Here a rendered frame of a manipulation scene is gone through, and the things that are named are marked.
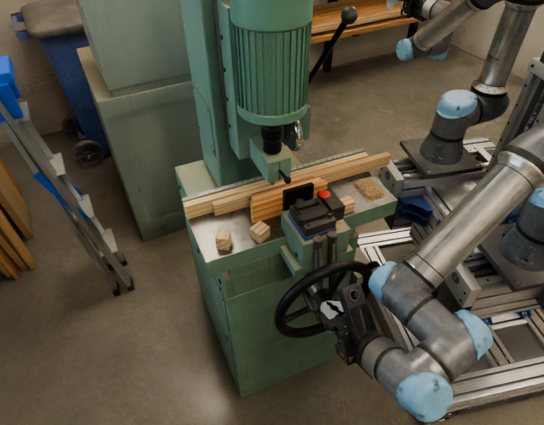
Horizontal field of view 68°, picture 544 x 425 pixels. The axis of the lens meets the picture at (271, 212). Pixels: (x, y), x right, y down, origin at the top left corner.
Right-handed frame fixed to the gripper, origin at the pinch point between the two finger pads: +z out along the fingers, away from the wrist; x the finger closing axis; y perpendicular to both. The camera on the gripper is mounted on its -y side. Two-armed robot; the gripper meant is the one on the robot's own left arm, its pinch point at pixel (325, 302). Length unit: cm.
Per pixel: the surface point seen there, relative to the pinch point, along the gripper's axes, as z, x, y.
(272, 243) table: 21.4, -3.3, -10.0
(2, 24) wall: 239, -82, -127
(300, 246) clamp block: 11.7, 1.1, -10.4
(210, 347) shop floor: 89, -23, 54
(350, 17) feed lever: 0, 18, -59
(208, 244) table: 26.2, -19.2, -13.7
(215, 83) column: 36, -5, -54
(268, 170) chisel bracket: 23.8, 1.0, -29.0
